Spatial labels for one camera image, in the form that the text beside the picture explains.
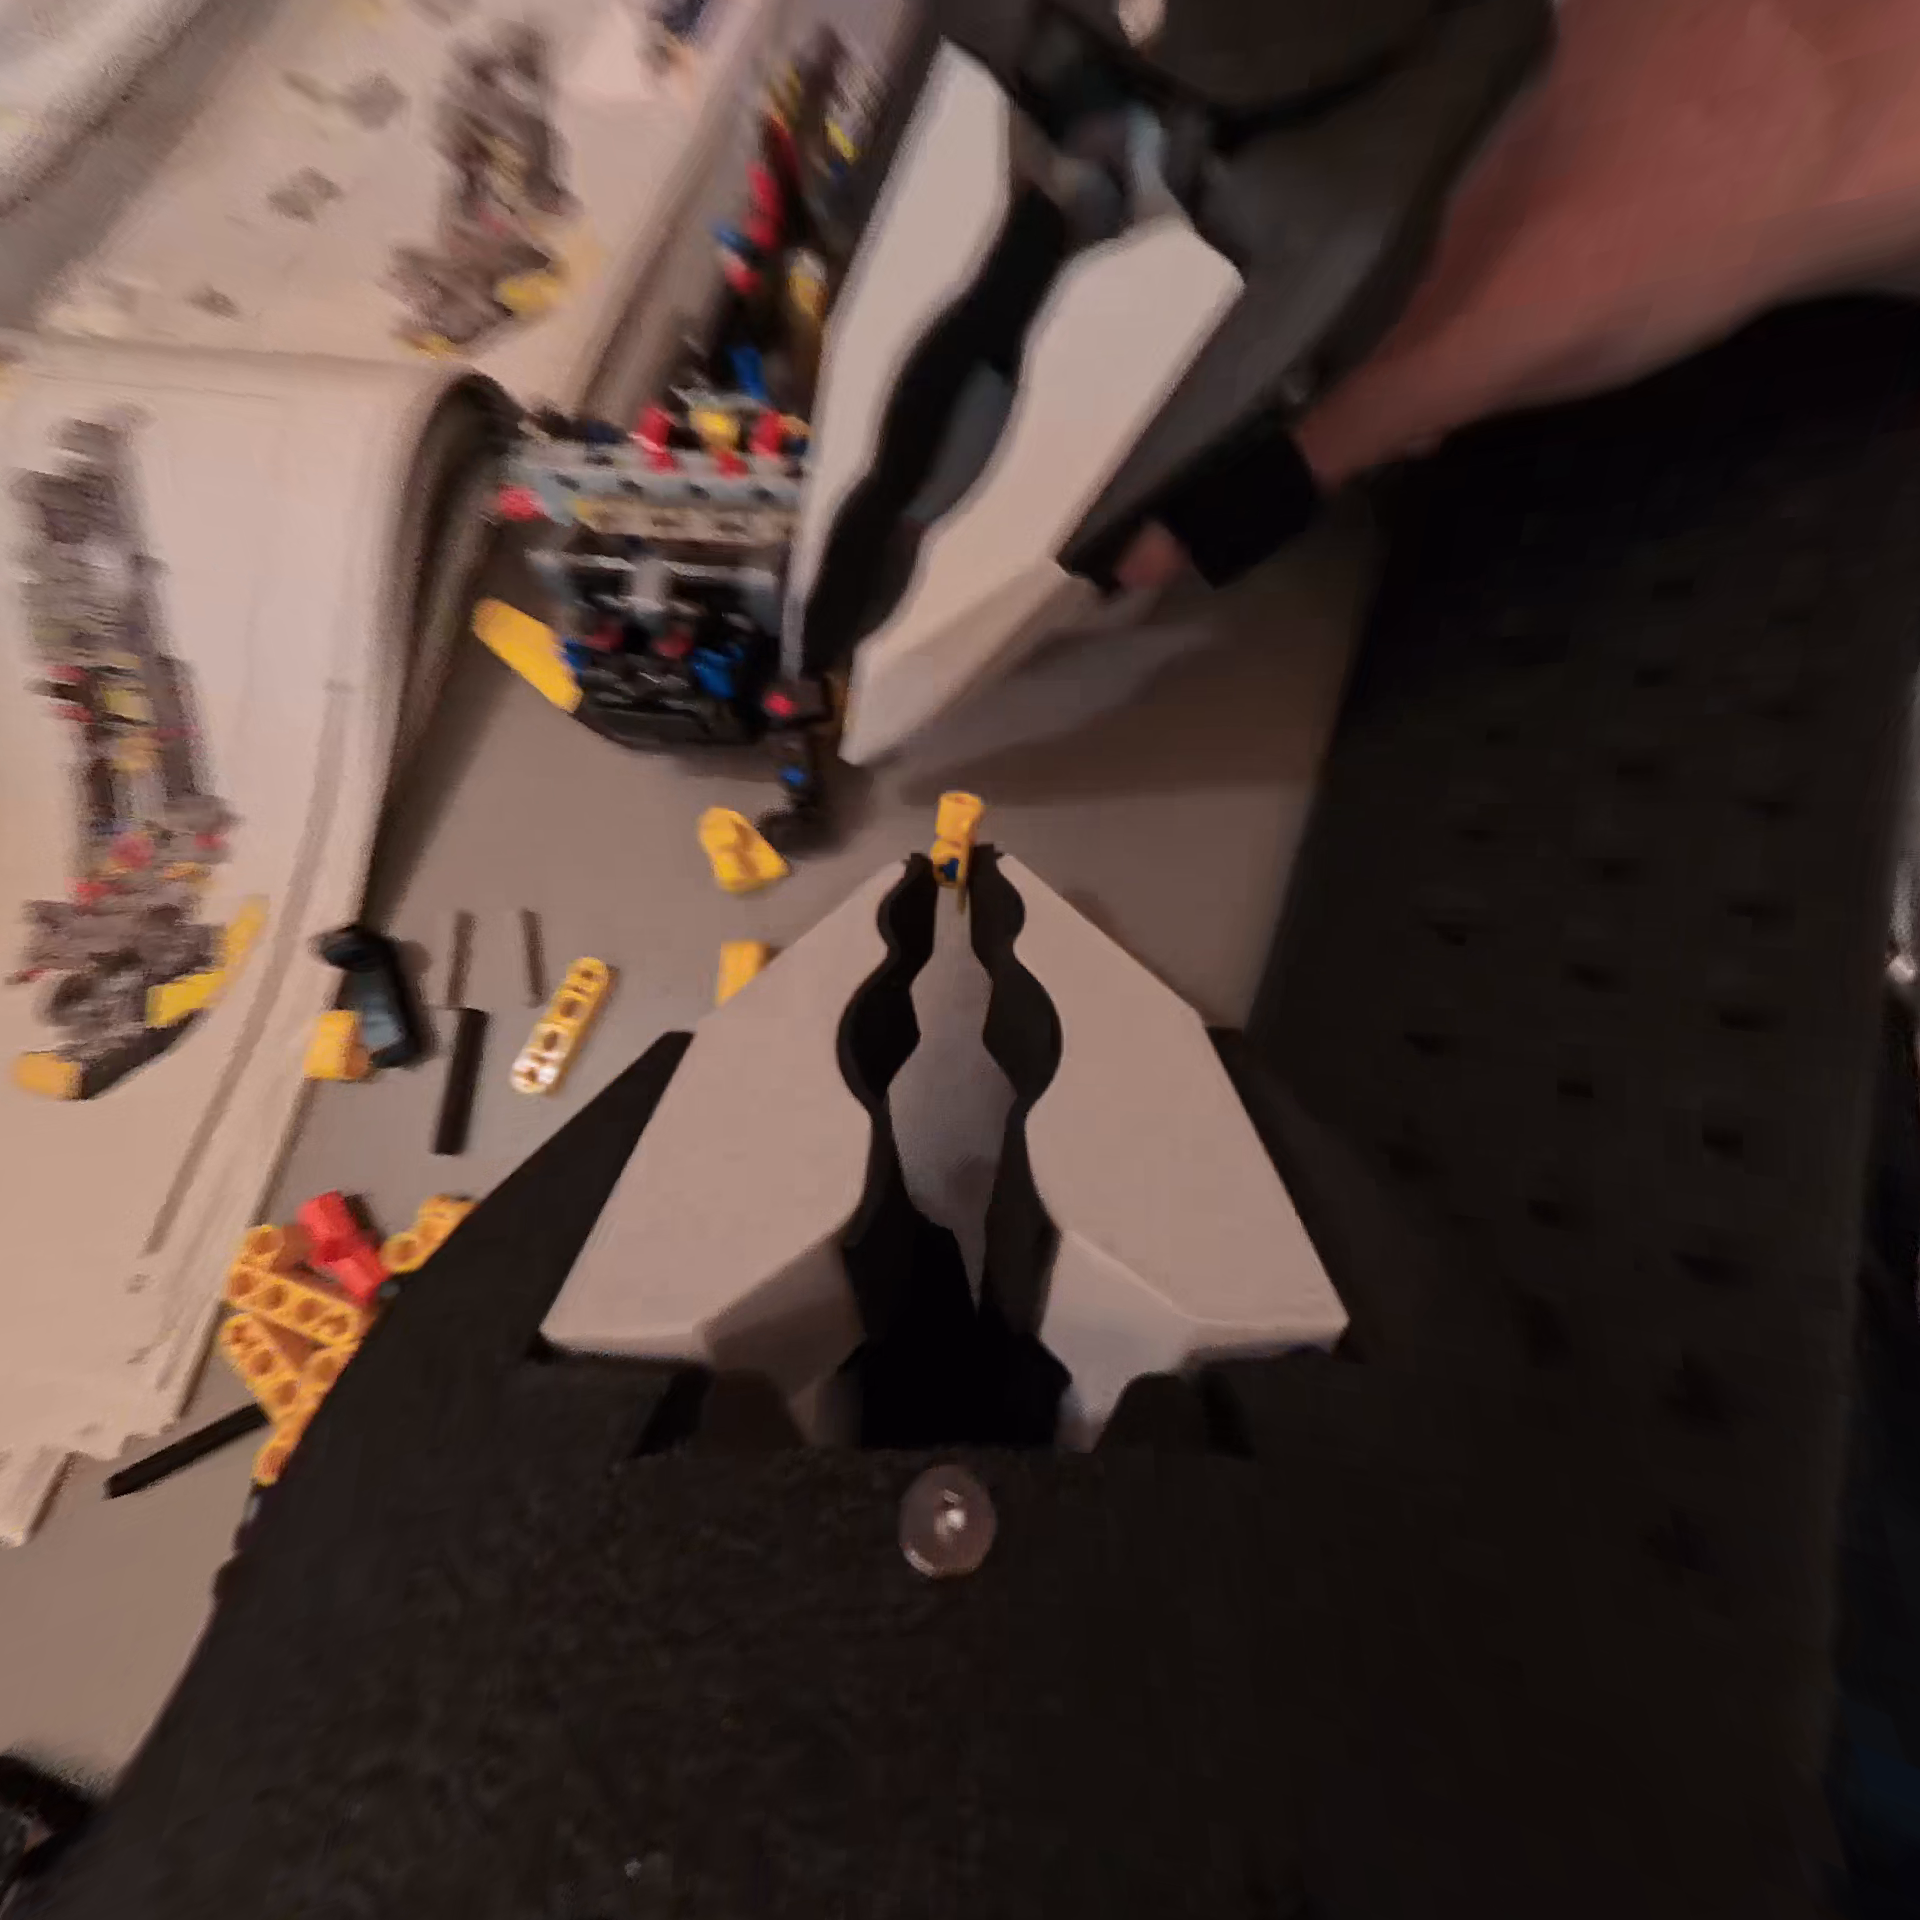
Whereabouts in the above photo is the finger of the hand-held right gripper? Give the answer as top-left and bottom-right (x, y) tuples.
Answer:
(786, 37), (1039, 676)
(840, 217), (1248, 761)

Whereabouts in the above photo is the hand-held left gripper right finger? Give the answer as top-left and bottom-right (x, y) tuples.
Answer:
(971, 856), (1348, 1450)

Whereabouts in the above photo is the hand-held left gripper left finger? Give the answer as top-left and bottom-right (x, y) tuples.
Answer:
(540, 857), (924, 1450)

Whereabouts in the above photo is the lego car model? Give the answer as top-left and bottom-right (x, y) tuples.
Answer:
(492, 29), (846, 754)

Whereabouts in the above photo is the person's right forearm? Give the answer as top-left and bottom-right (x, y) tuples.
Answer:
(1546, 0), (1920, 396)

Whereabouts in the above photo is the single yellow lego beam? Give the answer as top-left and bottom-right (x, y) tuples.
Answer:
(508, 955), (617, 1099)

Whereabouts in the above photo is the short black lego axle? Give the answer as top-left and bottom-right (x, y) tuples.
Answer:
(433, 1006), (492, 1161)

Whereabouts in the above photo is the small yellow lego piece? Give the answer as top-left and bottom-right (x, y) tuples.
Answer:
(695, 804), (793, 897)

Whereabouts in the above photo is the black and yellow lego connector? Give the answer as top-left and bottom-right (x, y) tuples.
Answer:
(305, 926), (433, 1085)

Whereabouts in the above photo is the pile of yellow lego beams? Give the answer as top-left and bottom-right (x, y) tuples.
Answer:
(219, 1190), (479, 1491)

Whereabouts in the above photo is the yellow lego panel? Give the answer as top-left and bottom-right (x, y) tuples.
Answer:
(471, 598), (587, 718)

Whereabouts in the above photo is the long black lego axle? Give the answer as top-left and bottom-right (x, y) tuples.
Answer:
(103, 1401), (272, 1501)

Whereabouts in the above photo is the lego instruction booklet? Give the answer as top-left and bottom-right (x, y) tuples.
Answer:
(0, 0), (785, 1550)

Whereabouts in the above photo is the person's right hand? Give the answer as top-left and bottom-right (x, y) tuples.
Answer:
(1289, 89), (1697, 489)

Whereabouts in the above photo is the black foam mat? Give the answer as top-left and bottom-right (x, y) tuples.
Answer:
(1242, 299), (1895, 1920)

